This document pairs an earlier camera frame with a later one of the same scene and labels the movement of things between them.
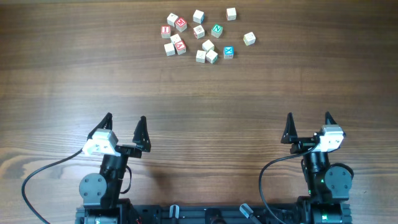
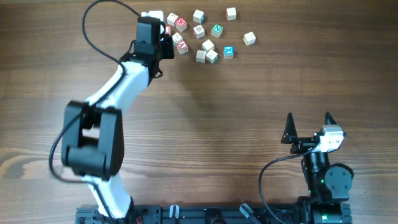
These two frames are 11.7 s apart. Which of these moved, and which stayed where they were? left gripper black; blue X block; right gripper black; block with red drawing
Moved: left gripper black
Stayed: blue X block; block with red drawing; right gripper black
